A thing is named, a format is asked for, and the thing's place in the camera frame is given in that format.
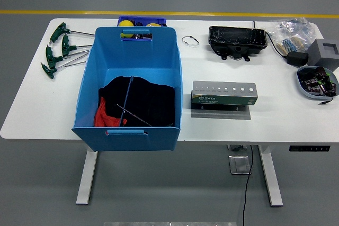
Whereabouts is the small green T-handle hex key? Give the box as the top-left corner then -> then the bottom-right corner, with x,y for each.
116,103 -> 154,128

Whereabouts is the large green T-handle hex key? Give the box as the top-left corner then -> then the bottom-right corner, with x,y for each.
118,75 -> 135,128

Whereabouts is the large blue plastic bin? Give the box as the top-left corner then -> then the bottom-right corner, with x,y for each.
71,26 -> 183,152

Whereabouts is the grey green hex key rack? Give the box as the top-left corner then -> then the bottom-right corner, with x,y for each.
190,80 -> 259,121

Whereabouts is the black cloth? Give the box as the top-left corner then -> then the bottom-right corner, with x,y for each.
98,76 -> 176,128

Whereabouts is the red cloth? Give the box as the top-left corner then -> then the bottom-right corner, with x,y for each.
94,96 -> 128,128

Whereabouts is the small dark blue bin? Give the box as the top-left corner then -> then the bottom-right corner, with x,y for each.
117,15 -> 168,42

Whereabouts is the yellow ball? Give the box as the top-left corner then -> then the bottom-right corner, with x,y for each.
118,19 -> 136,39

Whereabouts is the black plastic housing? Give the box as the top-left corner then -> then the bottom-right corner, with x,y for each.
208,25 -> 268,61

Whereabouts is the silver floor socket plate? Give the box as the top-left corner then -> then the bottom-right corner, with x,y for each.
228,155 -> 252,175

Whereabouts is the white table leg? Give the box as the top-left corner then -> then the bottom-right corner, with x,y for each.
258,145 -> 284,207
76,150 -> 99,205

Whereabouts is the light blue bowl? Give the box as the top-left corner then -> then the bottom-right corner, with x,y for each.
296,66 -> 339,102

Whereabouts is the black power adapter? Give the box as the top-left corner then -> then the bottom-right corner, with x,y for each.
286,51 -> 309,67

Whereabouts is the clear plastic bag of parts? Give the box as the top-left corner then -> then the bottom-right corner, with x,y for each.
270,17 -> 318,57

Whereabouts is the black table control panel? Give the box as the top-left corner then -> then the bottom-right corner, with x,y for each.
289,145 -> 331,152

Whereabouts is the dark electronic parts pile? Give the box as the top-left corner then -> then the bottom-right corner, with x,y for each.
301,67 -> 337,96

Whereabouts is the grey square block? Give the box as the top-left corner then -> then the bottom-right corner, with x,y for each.
307,38 -> 339,72

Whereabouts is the thin wire loop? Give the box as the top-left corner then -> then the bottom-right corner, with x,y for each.
182,35 -> 200,47

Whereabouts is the black adapter cord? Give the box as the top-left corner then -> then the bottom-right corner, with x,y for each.
253,20 -> 288,58

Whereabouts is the black floor cable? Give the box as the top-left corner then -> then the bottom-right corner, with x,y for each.
242,145 -> 254,226

